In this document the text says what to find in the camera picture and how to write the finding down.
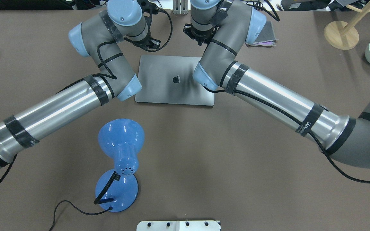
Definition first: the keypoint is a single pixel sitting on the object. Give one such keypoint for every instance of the aluminium frame post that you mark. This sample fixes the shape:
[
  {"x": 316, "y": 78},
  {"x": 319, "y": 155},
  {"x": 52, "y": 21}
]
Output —
[{"x": 180, "y": 7}]

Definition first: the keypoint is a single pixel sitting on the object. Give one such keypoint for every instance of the grey laptop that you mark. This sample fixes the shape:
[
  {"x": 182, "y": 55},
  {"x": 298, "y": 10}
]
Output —
[{"x": 169, "y": 80}]

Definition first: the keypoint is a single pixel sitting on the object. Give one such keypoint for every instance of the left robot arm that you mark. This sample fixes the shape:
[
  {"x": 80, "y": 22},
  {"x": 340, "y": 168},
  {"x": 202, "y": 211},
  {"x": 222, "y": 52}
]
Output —
[{"x": 98, "y": 38}]

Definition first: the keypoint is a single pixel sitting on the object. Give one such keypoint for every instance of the grey folded cloth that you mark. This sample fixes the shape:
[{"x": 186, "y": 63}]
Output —
[{"x": 266, "y": 37}]

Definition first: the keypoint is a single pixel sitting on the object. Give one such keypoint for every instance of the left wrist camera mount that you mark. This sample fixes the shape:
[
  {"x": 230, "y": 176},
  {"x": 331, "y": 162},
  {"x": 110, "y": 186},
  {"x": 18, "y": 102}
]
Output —
[{"x": 148, "y": 7}]

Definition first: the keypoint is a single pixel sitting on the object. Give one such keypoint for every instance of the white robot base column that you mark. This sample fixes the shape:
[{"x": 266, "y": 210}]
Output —
[{"x": 179, "y": 225}]

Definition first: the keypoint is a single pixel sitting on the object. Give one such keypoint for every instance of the wooden mug tree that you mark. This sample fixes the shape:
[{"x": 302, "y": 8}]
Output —
[{"x": 343, "y": 35}]

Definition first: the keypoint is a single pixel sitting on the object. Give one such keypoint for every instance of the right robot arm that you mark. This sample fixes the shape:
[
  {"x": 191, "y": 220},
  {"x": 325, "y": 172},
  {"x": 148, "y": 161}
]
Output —
[{"x": 225, "y": 25}]

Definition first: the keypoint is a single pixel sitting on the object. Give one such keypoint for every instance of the blue desk lamp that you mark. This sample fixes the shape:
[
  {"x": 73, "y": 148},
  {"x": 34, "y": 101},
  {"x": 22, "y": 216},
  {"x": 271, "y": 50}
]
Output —
[{"x": 121, "y": 140}]

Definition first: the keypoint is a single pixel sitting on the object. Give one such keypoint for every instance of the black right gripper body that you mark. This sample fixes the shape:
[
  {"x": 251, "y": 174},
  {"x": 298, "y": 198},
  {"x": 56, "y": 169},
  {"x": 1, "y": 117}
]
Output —
[{"x": 202, "y": 36}]

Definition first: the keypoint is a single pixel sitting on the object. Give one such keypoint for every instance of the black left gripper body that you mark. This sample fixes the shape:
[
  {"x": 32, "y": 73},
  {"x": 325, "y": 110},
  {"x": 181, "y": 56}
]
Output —
[{"x": 143, "y": 42}]

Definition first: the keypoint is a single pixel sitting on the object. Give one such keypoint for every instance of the black foam table edge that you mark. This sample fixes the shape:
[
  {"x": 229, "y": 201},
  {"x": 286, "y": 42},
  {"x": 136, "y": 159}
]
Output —
[{"x": 34, "y": 5}]

